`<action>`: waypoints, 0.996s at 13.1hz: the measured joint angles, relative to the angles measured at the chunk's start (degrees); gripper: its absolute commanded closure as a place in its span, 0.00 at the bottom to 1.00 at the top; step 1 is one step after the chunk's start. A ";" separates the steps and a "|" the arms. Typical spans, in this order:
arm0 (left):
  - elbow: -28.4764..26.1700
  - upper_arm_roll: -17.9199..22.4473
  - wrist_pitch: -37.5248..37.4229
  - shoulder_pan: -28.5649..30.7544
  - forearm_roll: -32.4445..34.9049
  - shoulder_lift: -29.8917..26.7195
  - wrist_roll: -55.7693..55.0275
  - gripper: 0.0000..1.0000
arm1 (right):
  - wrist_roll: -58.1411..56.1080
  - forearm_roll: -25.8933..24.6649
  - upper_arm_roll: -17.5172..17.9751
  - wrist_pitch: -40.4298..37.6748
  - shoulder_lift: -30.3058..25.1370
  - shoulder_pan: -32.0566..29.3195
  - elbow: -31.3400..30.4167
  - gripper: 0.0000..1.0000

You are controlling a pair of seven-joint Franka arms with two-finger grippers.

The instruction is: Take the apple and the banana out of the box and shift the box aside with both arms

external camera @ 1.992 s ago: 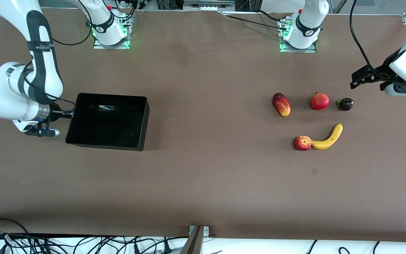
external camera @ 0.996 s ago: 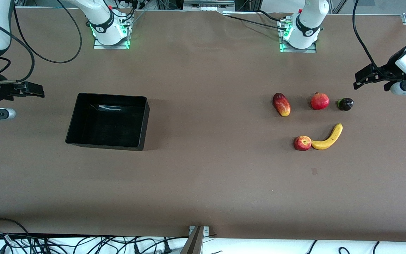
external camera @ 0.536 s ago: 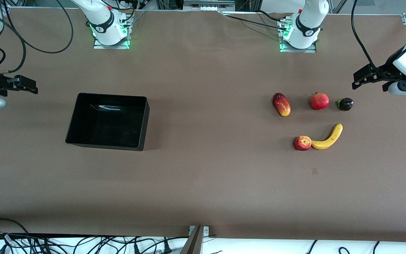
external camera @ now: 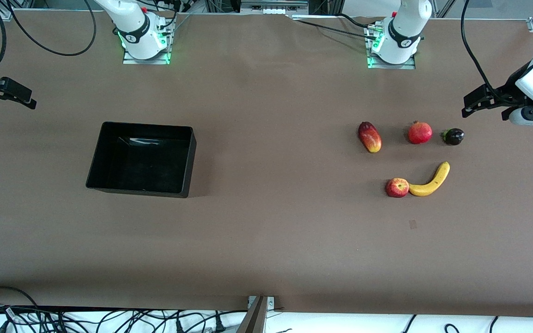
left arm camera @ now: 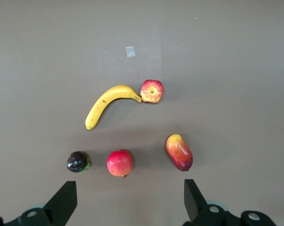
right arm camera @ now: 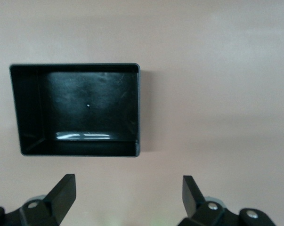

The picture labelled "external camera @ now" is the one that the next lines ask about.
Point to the dark purple mangosteen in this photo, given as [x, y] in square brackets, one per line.
[454, 137]

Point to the red yellow apple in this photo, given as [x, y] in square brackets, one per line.
[396, 188]

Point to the black plastic box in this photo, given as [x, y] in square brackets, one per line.
[137, 189]

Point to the white power strip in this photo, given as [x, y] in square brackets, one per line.
[273, 7]

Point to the red yellow mango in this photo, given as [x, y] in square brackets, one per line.
[370, 138]

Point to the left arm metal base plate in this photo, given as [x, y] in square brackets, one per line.
[389, 66]

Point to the metal corner bracket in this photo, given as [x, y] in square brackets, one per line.
[270, 303]

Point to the red pomegranate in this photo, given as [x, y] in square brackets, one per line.
[420, 133]

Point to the yellow banana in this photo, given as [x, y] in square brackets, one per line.
[430, 187]

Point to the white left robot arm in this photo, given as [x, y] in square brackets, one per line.
[403, 32]

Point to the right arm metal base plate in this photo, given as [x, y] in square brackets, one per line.
[130, 61]

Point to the aluminium post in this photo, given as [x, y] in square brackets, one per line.
[255, 319]

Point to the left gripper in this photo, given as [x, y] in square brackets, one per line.
[510, 89]

